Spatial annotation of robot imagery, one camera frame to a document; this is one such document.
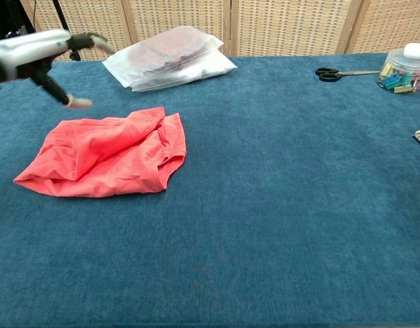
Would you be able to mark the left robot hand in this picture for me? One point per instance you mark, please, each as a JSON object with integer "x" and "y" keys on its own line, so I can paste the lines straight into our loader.
{"x": 25, "y": 48}

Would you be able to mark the red t-shirt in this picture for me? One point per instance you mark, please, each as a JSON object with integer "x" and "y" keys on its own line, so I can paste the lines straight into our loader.
{"x": 110, "y": 160}

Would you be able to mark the black tripod stand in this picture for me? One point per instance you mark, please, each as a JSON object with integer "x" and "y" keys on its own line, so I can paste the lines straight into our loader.
{"x": 59, "y": 13}

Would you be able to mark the bagged dark red garment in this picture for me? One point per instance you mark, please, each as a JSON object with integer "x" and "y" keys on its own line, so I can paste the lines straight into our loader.
{"x": 168, "y": 51}

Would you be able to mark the plastic bag with white garment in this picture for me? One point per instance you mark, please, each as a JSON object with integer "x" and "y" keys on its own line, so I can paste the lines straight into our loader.
{"x": 213, "y": 66}

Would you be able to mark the woven wooden folding screen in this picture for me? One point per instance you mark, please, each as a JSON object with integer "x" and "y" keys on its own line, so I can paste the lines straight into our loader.
{"x": 281, "y": 27}

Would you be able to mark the blue carpet table cover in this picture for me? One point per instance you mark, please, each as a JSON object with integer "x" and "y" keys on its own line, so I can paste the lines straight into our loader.
{"x": 264, "y": 205}

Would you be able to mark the clear jar of binder clips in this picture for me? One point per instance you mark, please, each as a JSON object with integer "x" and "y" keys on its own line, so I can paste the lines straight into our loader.
{"x": 397, "y": 78}

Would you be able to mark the white earbuds case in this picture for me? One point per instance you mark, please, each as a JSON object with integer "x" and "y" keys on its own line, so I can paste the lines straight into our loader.
{"x": 415, "y": 51}

